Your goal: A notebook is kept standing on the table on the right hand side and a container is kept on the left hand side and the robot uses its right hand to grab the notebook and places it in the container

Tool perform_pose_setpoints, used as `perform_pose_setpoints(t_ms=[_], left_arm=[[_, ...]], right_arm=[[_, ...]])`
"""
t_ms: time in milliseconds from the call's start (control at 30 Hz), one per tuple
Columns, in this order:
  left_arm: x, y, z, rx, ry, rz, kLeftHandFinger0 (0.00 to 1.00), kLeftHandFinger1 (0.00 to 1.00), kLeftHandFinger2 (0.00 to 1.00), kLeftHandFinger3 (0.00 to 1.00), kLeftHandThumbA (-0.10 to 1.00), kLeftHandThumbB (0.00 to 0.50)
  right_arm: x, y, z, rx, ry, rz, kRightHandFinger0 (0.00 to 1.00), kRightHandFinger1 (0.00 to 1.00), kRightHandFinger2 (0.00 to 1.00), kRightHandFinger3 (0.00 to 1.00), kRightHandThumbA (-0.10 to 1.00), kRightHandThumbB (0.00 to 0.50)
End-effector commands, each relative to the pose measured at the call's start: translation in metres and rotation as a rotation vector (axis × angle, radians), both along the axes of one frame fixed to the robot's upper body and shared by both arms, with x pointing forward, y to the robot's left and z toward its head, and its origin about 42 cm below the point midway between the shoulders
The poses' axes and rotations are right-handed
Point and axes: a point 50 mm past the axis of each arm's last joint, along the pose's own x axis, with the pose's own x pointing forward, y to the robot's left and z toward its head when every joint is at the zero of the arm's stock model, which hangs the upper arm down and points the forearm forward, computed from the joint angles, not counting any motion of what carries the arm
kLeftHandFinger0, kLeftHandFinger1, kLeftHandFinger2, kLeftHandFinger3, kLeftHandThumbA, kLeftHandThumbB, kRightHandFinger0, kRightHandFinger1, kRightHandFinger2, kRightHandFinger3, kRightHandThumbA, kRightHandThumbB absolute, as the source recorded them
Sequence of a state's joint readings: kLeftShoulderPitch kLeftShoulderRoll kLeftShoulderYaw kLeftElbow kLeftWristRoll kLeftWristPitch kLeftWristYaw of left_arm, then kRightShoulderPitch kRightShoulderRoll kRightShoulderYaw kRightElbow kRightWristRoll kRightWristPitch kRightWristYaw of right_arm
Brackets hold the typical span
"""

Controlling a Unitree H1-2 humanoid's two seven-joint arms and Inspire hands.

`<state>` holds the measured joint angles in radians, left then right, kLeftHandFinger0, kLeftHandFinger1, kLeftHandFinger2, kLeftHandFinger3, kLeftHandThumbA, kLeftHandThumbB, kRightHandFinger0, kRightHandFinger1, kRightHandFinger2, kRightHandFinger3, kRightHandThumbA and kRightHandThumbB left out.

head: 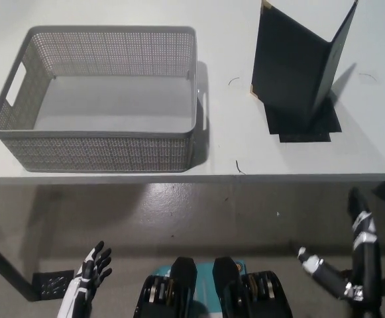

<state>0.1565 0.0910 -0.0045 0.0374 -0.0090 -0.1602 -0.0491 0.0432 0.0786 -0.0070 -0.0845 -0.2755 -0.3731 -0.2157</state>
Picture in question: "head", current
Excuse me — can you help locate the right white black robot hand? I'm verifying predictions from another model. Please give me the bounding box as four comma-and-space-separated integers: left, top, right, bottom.
296, 187, 384, 303

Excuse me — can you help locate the black tape patch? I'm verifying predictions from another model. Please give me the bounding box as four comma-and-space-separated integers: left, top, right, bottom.
262, 95, 343, 144

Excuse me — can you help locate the black hardcover notebook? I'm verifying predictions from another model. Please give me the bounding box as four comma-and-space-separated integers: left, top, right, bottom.
248, 0, 359, 121

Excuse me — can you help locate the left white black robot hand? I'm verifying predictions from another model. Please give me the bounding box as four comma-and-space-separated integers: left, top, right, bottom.
74, 240, 113, 293

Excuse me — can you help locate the grey perforated plastic basket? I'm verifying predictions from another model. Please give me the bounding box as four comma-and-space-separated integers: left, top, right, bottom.
0, 25, 209, 173

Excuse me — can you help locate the black teal robot body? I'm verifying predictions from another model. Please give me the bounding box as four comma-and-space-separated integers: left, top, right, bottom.
133, 255, 294, 318

